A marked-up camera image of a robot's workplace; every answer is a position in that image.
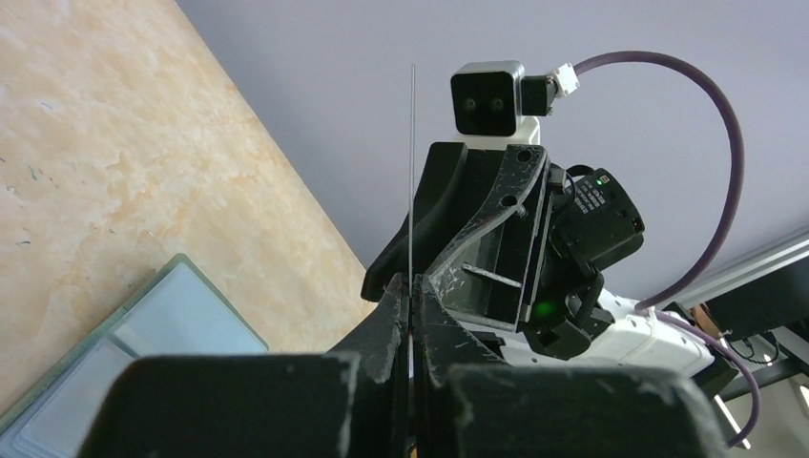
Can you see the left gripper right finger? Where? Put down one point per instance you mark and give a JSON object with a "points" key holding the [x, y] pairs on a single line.
{"points": [[471, 403]]}

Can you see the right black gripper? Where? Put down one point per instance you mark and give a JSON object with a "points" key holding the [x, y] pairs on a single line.
{"points": [[531, 258]]}

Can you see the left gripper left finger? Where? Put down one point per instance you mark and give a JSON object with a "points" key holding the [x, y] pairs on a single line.
{"points": [[350, 401]]}

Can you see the sage green card holder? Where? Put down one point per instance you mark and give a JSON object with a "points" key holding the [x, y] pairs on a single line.
{"points": [[178, 312]]}

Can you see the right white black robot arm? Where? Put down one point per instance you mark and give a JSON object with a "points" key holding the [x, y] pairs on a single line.
{"points": [[650, 337]]}

